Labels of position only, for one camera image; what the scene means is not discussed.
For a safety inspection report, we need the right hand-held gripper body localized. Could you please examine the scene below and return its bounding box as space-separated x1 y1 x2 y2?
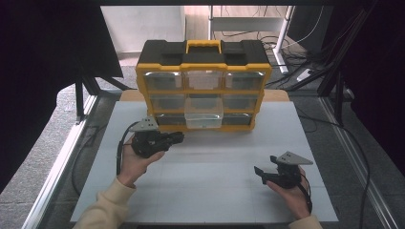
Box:
261 151 314 190

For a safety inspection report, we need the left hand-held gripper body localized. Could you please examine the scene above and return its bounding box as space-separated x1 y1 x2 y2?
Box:
128 116 172 159

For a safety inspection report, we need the clear plastic drawer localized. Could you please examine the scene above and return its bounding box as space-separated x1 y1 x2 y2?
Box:
183 96 224 130

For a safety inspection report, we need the yellow black drawer organizer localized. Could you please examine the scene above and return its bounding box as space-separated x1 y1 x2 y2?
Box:
135 39 273 133

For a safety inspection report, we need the person's right hand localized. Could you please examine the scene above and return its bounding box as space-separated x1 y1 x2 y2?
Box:
266 166 311 220

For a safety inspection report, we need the person's left hand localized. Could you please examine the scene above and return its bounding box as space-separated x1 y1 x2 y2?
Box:
117 135 166 189

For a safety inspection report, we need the black metal stand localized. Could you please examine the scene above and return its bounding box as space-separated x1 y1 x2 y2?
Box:
318 70 355 126
75 63 135 122

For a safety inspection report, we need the white power strip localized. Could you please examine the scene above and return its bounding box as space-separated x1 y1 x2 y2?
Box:
296 68 312 82

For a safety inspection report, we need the black curtain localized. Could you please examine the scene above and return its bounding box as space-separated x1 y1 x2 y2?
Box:
0 0 124 194
321 0 405 179

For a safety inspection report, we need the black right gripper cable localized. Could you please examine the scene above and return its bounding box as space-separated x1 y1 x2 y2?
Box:
298 174 313 215

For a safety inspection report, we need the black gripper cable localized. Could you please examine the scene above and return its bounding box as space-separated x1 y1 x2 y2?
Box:
298 174 313 215
116 121 141 177

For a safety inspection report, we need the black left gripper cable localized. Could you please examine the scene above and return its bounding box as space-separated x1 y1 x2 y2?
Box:
116 121 141 177

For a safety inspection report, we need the aluminium floor rail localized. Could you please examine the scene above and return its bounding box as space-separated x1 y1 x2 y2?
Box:
22 94 98 229
319 96 399 229

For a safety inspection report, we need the long black floor cable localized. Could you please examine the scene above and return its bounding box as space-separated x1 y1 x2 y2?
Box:
299 114 373 229

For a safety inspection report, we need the white metal desk frame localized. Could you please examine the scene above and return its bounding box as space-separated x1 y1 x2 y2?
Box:
208 5 295 74

